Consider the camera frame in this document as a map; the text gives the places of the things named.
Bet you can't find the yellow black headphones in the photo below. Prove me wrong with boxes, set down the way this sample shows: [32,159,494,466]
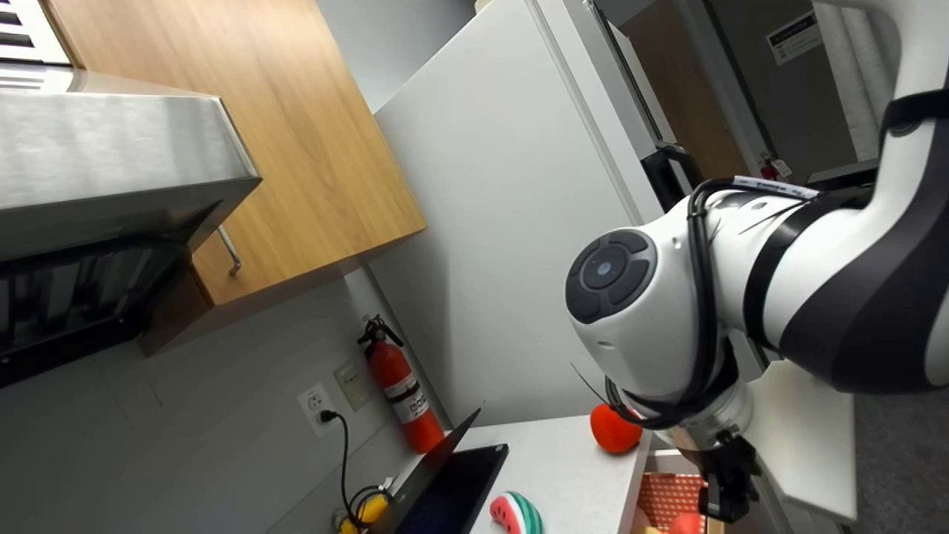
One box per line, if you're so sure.
[331,484,395,534]

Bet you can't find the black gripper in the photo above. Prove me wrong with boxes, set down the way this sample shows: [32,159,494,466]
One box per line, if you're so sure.
[696,429,764,526]

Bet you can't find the white switch plate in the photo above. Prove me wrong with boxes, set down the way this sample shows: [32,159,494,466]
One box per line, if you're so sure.
[328,352,380,416]

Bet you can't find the steel range hood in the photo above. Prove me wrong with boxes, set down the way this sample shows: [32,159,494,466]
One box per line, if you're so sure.
[0,0,267,392]

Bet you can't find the black power cable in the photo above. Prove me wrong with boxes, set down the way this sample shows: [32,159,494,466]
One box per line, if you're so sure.
[316,407,367,520]

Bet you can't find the wooden upper cabinet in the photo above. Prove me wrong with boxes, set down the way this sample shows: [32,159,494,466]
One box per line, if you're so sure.
[40,0,429,312]

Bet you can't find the white wall outlet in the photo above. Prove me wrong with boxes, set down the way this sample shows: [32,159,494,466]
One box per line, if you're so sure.
[297,382,344,435]

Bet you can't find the wooden front white drawer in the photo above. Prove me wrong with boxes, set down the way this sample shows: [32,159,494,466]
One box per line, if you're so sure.
[617,444,730,534]

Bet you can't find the red fire extinguisher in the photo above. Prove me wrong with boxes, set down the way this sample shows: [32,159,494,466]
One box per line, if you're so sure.
[356,312,451,458]

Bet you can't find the watermelon slice plush toy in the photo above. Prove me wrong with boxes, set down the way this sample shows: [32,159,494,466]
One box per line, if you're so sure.
[490,489,545,534]

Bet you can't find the grey door with sign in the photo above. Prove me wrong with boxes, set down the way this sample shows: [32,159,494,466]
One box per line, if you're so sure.
[702,0,866,180]

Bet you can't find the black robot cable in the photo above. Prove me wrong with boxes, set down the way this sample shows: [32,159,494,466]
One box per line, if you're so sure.
[604,174,773,429]

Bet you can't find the metal cabinet handle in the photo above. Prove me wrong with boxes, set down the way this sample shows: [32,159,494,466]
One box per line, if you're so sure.
[215,223,247,281]

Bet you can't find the orange patterned basket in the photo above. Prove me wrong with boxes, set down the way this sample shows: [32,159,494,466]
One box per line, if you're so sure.
[635,469,709,534]

